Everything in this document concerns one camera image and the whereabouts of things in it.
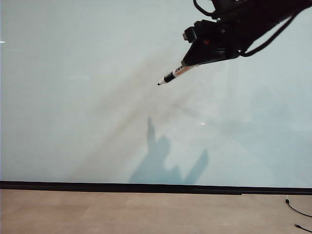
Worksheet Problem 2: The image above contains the black cable with adapter plug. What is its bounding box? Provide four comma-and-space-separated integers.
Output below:
284, 195, 312, 218

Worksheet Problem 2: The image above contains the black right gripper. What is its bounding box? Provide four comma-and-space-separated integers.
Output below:
181, 18, 245, 68

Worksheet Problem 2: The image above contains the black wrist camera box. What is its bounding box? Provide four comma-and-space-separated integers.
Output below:
183, 26, 198, 44

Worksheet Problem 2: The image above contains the thin black cable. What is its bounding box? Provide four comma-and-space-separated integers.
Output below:
294, 223, 312, 233

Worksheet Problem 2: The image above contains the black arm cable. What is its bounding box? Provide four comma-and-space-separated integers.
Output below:
239, 8, 302, 58

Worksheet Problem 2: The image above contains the white glass whiteboard black frame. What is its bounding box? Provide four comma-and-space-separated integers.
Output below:
0, 0, 312, 196

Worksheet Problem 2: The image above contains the white whiteboard marker pen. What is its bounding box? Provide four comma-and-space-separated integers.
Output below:
157, 62, 203, 86

